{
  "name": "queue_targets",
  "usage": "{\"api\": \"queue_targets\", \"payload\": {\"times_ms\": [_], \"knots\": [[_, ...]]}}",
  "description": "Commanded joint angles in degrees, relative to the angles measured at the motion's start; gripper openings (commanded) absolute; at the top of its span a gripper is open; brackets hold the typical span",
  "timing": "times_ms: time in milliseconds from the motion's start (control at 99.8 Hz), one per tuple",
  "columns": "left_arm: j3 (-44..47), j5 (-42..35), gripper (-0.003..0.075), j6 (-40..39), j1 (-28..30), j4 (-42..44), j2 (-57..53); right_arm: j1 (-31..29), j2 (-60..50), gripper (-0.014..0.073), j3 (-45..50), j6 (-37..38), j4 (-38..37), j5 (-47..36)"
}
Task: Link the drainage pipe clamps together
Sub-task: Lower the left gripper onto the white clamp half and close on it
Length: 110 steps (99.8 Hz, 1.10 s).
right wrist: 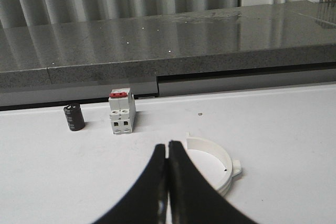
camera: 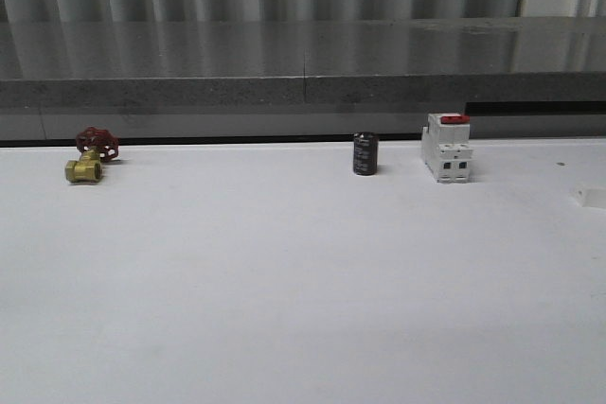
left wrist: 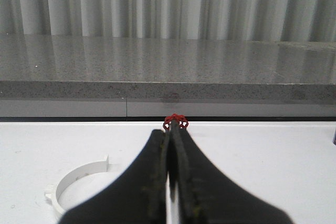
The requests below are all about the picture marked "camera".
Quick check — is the black cylindrical capacitor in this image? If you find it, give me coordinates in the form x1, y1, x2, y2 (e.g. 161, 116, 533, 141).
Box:
352, 132, 379, 176

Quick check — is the brass valve red handwheel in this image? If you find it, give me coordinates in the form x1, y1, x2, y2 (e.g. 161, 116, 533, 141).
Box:
64, 127, 119, 183

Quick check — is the grey stone countertop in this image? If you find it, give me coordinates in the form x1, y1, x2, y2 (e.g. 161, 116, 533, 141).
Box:
1, 18, 605, 114

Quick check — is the white circuit breaker red switch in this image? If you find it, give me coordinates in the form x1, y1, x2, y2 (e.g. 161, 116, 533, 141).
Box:
421, 113, 473, 184

